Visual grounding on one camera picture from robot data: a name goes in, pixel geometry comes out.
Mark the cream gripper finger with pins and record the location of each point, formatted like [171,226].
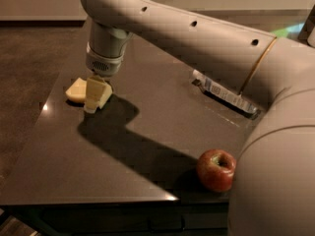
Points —
[95,93]

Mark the green snack packet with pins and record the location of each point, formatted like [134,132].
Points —
[290,31]

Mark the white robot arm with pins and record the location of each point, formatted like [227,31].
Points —
[273,192]

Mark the clear plastic water bottle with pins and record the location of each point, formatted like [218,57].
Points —
[207,85]

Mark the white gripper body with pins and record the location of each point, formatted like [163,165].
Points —
[104,64]

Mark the dark cabinet drawer front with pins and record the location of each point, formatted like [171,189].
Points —
[137,219]

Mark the yellow sponge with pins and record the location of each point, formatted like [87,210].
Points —
[77,91]

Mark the red apple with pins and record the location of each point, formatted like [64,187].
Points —
[215,169]

